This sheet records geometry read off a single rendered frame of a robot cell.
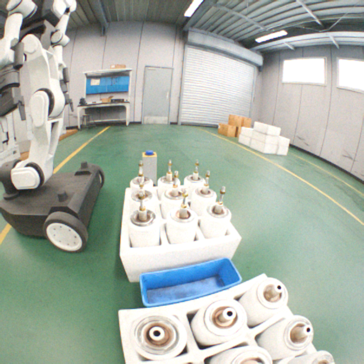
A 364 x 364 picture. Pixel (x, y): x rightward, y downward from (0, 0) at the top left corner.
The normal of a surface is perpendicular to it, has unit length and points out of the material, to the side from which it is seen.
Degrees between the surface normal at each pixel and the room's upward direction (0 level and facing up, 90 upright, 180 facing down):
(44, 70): 90
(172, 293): 0
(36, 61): 115
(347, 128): 90
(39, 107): 90
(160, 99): 90
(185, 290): 0
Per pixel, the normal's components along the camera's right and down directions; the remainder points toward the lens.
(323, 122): -0.96, 0.05
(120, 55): 0.27, 0.45
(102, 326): 0.08, -0.89
